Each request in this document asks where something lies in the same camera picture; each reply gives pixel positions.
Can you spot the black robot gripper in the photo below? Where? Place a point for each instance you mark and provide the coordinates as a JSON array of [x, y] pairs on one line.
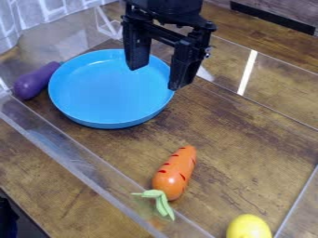
[[144, 18]]

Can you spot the orange toy carrot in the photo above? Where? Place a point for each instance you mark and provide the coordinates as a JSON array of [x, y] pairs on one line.
[[170, 180]]

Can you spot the blue round tray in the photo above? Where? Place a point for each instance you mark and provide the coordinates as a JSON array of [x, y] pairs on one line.
[[99, 93]]

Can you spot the purple toy eggplant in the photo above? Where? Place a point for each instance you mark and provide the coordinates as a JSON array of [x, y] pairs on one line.
[[31, 83]]

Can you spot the grey patterned curtain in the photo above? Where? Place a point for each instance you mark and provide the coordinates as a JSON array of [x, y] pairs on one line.
[[23, 14]]

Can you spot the yellow toy lemon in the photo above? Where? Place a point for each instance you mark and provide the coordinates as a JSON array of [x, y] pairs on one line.
[[247, 226]]

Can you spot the clear acrylic enclosure wall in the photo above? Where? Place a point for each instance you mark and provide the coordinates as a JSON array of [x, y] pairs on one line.
[[247, 114]]

